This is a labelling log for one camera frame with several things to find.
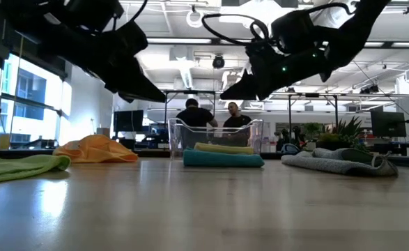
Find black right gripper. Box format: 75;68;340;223
219;40;332;101

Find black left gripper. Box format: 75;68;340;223
49;20;167;104

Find yellow microfiber towel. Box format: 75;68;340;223
193;142;255;155

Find teal microfiber towel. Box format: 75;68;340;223
183;148;265;168

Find grey microfiber towel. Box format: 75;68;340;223
281;147;399;177

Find orange microfiber towel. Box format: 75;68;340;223
53;135;139;164

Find green microfiber towel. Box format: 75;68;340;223
0;154;72;185

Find person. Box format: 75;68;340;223
175;98;219;147
222;101;253;146

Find black computer monitor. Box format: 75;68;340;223
370;110;407;138
113;109;144;132

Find black ceiling spotlight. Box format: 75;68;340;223
212;54;226;70

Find clear plastic bin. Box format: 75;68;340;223
167;118;264;160

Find blue white rounded object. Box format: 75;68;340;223
280;142;301;155

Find small potted green plant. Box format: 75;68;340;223
303;116;369;153

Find black background gantry frame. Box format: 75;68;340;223
270;91;409;140
164;89;216;121

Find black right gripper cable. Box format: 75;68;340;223
201;2;355;46

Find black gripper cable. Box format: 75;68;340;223
129;0;148;24
201;2;355;46

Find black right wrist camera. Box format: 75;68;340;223
271;9;317;54

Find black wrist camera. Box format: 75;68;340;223
271;9;317;54
63;0;125;31

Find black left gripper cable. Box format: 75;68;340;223
129;0;148;24

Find white ring ceiling lamp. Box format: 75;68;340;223
185;8;205;29

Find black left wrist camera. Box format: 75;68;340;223
63;0;125;31

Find black aluminium rail frame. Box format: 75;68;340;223
0;146;409;168

